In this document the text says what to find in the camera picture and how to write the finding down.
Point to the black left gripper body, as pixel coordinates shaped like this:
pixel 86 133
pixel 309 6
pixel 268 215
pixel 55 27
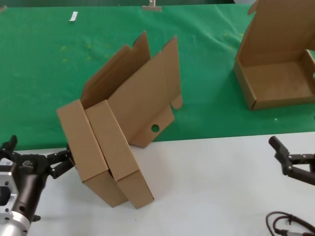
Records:
pixel 30 177

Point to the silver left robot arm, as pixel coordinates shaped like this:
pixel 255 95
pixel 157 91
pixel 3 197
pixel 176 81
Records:
pixel 12 226

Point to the metal table clamp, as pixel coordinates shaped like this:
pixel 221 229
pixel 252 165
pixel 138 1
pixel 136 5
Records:
pixel 151 7

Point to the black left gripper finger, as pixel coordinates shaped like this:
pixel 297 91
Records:
pixel 61 163
pixel 8 150

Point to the green tablecloth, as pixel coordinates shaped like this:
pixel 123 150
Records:
pixel 209 103

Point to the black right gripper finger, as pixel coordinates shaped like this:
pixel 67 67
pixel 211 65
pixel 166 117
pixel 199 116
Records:
pixel 300 174
pixel 280 148

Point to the silver wrist camera block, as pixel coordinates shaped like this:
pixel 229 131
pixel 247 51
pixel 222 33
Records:
pixel 7 186

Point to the small white label strip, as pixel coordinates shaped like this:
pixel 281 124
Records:
pixel 73 16

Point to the brown cardboard box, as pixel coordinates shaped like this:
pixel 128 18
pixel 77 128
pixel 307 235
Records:
pixel 73 137
pixel 278 81
pixel 110 140

